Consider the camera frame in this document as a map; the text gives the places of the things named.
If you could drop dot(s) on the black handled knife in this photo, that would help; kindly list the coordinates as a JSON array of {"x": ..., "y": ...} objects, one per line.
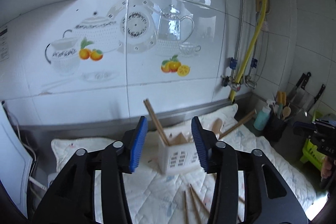
[{"x": 319, "y": 94}]

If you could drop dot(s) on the black utensil holder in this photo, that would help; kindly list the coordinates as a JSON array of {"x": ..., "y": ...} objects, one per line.
[{"x": 274, "y": 128}]

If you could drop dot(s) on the white quilted mat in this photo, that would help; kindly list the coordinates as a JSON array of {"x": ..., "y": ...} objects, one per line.
[{"x": 158, "y": 198}]

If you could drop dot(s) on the white appliance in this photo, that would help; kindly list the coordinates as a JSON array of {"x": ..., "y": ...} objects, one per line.
[{"x": 15, "y": 165}]

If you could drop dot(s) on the person right hand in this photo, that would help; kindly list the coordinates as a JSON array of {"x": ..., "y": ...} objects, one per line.
[{"x": 326, "y": 169}]

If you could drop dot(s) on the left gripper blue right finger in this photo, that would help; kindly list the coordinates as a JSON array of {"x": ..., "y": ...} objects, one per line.
[{"x": 201, "y": 142}]

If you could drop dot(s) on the metal valve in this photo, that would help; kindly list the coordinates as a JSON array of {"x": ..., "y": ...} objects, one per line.
[{"x": 249, "y": 82}]

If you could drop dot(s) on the red knob valve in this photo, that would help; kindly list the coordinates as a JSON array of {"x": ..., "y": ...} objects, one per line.
[{"x": 230, "y": 82}]

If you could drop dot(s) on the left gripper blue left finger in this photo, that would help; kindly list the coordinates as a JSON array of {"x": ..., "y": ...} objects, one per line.
[{"x": 137, "y": 142}]

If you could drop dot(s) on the teal soap dispenser bottle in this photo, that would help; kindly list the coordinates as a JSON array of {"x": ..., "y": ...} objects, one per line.
[{"x": 263, "y": 115}]

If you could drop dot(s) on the white plastic utensil caddy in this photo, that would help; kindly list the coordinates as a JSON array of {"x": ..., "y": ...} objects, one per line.
[{"x": 179, "y": 157}]

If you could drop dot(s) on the cleaver knife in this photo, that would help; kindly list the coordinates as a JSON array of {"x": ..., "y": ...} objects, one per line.
[{"x": 298, "y": 94}]

